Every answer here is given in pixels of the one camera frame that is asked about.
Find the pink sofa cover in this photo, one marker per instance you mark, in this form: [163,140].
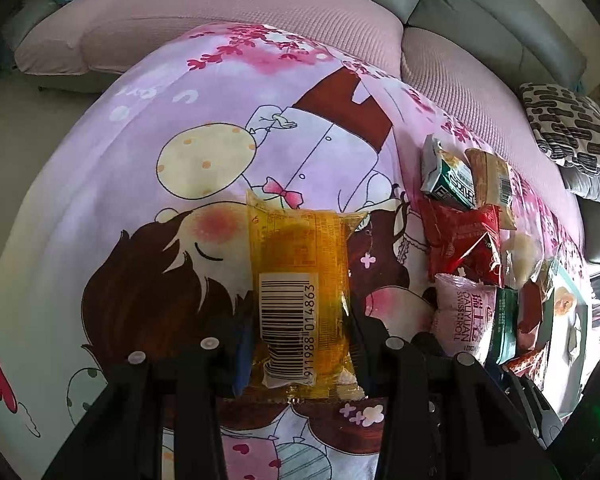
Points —
[230,15]

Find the grey sofa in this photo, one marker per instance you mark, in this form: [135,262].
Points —
[480,5]

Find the shiny red snack packet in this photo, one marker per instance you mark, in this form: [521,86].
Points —
[455,225]
[472,260]

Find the printed blanket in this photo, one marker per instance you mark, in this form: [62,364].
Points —
[130,170]

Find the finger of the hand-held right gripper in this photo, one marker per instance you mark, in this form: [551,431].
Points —
[535,405]

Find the pink cake roll packet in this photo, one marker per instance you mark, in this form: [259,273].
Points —
[462,315]

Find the black and white patterned pillow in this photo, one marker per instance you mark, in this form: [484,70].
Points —
[570,125]

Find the yellow snack packet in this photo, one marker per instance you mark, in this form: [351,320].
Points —
[300,280]

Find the orange red snack packet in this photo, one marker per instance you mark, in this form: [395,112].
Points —
[527,367]

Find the teal rimmed cardboard box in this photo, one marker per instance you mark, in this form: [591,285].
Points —
[570,345]

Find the green and white snack packet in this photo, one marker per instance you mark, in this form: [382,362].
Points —
[447,177]

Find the dark red snack packet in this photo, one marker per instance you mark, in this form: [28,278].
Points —
[530,310]

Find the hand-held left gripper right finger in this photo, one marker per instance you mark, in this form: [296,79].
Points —
[369,360]

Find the clear pale cake packet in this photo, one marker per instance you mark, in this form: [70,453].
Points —
[520,255]

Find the tan snack packet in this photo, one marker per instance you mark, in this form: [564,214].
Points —
[495,180]

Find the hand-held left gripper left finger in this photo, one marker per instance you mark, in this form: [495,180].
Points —
[241,360]

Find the grey pillow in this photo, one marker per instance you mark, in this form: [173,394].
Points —
[595,185]

